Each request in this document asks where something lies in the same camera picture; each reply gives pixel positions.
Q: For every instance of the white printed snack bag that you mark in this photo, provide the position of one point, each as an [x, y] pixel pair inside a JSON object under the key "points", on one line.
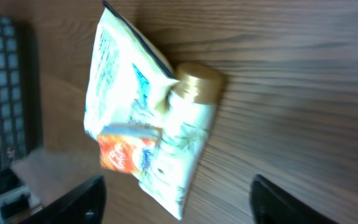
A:
{"points": [[129, 78]]}

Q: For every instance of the white floral tube gold cap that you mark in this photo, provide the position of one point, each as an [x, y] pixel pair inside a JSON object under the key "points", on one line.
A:
{"points": [[192, 105]]}

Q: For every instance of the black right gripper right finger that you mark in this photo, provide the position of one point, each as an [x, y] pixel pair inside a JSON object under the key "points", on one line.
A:
{"points": [[270, 204]]}

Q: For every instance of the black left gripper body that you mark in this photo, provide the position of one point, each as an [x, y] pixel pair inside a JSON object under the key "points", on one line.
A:
{"points": [[17, 201]]}

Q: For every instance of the orange Kleenex tissue pack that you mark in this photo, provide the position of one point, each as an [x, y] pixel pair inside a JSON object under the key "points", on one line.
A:
{"points": [[127, 148]]}

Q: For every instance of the dark grey plastic basket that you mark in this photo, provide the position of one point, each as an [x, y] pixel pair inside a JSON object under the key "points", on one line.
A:
{"points": [[20, 113]]}

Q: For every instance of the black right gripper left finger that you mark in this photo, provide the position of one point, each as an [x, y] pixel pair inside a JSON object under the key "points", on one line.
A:
{"points": [[82, 205]]}

